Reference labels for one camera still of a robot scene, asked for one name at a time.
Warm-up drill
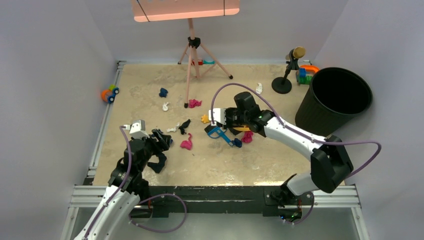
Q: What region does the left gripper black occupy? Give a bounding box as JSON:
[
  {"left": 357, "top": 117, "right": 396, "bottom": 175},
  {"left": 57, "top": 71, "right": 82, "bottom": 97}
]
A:
[{"left": 136, "top": 128, "right": 170, "bottom": 171}]

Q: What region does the blue hand brush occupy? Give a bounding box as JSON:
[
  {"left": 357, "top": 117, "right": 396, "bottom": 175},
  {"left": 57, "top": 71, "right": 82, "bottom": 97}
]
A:
[{"left": 204, "top": 125, "right": 234, "bottom": 147}]

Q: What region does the yellow slotted scoop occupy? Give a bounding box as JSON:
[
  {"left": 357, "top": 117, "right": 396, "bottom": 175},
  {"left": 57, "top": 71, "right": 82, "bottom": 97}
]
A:
[{"left": 201, "top": 114, "right": 250, "bottom": 132}]

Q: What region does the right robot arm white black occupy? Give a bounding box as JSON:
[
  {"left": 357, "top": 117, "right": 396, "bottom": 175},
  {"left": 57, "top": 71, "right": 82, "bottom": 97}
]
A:
[{"left": 208, "top": 91, "right": 354, "bottom": 205}]

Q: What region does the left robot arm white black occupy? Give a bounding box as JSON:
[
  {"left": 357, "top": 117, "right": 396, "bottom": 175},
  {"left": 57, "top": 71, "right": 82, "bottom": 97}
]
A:
[{"left": 75, "top": 125, "right": 173, "bottom": 240}]

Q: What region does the flat black paper sheet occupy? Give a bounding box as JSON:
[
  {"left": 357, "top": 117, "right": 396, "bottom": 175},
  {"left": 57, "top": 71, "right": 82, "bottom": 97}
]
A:
[{"left": 228, "top": 128, "right": 242, "bottom": 136}]

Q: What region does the pink paper scrap right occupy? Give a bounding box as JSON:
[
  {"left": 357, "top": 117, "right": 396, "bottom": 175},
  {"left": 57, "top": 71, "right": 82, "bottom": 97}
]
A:
[{"left": 241, "top": 131, "right": 254, "bottom": 144}]

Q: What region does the white twisted paper scrap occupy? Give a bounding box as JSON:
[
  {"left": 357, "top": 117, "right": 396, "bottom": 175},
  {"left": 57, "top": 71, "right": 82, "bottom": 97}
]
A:
[{"left": 166, "top": 122, "right": 180, "bottom": 133}]

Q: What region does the white paper scrap far right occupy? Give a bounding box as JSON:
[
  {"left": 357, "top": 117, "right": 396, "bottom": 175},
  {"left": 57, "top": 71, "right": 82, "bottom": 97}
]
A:
[{"left": 255, "top": 82, "right": 263, "bottom": 95}]

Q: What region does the small blue paper scrap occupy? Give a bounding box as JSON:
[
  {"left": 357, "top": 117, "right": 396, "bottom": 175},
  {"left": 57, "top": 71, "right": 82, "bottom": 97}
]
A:
[{"left": 231, "top": 138, "right": 243, "bottom": 148}]

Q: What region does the pink paper scrap centre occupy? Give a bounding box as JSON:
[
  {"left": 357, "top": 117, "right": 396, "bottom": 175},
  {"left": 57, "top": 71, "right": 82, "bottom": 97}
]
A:
[{"left": 180, "top": 133, "right": 193, "bottom": 151}]

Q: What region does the black paper scrap centre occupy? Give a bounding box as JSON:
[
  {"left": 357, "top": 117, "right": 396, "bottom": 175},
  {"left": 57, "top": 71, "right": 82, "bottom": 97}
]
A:
[{"left": 178, "top": 119, "right": 191, "bottom": 135}]

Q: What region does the white paper scrap far left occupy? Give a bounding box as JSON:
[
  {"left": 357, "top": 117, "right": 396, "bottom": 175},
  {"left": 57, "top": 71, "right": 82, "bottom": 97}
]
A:
[{"left": 162, "top": 102, "right": 169, "bottom": 112}]

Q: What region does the black microphone stand gold head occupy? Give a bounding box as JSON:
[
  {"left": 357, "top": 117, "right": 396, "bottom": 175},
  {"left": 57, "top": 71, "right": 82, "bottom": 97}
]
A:
[{"left": 271, "top": 46, "right": 306, "bottom": 94}]

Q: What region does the blue paper scrap far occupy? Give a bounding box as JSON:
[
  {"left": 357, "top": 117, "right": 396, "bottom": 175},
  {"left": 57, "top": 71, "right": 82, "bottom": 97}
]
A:
[{"left": 158, "top": 87, "right": 169, "bottom": 98}]

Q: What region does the pink paper scrap by tripod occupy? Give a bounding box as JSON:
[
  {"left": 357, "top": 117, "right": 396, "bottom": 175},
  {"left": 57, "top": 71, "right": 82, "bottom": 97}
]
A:
[{"left": 188, "top": 99, "right": 203, "bottom": 109}]

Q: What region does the pink tripod stand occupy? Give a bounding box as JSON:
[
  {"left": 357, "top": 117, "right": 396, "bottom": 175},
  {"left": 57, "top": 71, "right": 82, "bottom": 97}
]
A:
[{"left": 177, "top": 18, "right": 234, "bottom": 108}]

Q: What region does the orange green toy car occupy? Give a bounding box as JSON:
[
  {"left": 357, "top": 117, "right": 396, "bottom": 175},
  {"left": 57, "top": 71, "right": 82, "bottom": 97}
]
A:
[{"left": 101, "top": 84, "right": 120, "bottom": 104}]

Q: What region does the red teal toy behind tripod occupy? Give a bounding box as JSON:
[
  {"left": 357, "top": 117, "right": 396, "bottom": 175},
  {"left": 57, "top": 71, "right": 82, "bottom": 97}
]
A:
[{"left": 197, "top": 59, "right": 215, "bottom": 66}]

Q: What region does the colourful block toy orange arch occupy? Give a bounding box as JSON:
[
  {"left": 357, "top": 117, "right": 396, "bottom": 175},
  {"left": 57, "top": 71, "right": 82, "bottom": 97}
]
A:
[{"left": 295, "top": 65, "right": 320, "bottom": 85}]

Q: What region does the black trash bin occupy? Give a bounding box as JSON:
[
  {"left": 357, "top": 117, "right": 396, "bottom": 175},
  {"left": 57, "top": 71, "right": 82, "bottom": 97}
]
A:
[{"left": 295, "top": 67, "right": 373, "bottom": 137}]

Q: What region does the pink light panel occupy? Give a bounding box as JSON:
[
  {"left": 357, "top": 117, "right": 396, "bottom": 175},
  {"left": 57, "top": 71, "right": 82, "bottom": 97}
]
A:
[{"left": 131, "top": 0, "right": 240, "bottom": 23}]

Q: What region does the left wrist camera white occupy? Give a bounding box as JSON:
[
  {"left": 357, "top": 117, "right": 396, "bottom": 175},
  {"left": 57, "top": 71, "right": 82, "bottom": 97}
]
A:
[{"left": 123, "top": 119, "right": 149, "bottom": 139}]

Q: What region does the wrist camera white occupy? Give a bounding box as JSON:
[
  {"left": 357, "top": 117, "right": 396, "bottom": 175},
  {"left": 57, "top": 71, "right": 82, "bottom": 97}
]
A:
[
  {"left": 123, "top": 119, "right": 149, "bottom": 139},
  {"left": 208, "top": 108, "right": 227, "bottom": 127}
]

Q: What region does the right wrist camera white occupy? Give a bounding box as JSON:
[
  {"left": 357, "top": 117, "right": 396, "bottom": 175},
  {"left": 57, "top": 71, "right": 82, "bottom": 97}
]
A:
[{"left": 208, "top": 108, "right": 227, "bottom": 127}]

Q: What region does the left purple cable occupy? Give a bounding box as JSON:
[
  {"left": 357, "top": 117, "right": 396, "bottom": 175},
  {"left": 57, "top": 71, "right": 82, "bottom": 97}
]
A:
[{"left": 82, "top": 125, "right": 188, "bottom": 240}]

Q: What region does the purple cable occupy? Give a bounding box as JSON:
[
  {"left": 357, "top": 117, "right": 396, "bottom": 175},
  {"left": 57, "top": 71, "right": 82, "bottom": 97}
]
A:
[
  {"left": 82, "top": 125, "right": 188, "bottom": 240},
  {"left": 210, "top": 82, "right": 382, "bottom": 226}
]

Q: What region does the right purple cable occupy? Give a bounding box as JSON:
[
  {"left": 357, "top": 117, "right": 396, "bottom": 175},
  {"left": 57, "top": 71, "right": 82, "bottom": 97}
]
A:
[{"left": 210, "top": 82, "right": 382, "bottom": 226}]

